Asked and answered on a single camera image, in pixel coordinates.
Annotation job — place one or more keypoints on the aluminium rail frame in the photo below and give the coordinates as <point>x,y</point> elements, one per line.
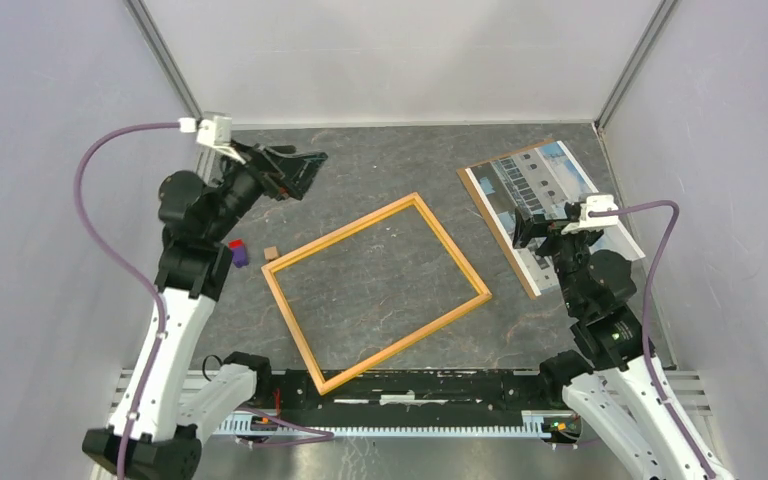
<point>261,429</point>

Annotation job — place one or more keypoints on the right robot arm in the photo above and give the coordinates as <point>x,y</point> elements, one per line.
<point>613,379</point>

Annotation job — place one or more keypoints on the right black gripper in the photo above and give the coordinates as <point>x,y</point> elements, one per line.
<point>537,226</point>

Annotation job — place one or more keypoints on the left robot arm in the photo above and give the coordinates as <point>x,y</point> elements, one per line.
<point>153,433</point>

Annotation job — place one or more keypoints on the building and sky photo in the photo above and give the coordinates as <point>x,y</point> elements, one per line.
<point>573,180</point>

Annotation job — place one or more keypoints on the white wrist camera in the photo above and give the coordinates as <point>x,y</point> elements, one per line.
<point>215,133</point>
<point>593,212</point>

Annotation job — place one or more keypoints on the red and purple block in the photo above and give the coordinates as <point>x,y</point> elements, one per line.
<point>240,256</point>

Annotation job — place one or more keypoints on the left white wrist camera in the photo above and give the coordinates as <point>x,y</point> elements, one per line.
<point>215,133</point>

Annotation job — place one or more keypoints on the brown backing board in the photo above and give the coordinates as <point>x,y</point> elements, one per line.
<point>515,182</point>

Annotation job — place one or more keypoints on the wooden picture frame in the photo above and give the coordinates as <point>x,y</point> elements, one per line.
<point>413,200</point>

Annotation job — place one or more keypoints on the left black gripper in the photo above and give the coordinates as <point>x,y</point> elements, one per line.
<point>284,172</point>

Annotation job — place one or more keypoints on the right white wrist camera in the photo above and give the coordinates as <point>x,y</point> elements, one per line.
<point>593,212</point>

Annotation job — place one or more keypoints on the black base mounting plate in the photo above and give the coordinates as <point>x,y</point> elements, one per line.
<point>414,398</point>

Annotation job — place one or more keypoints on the small wooden cube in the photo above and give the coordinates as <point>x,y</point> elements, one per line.
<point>271,253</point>

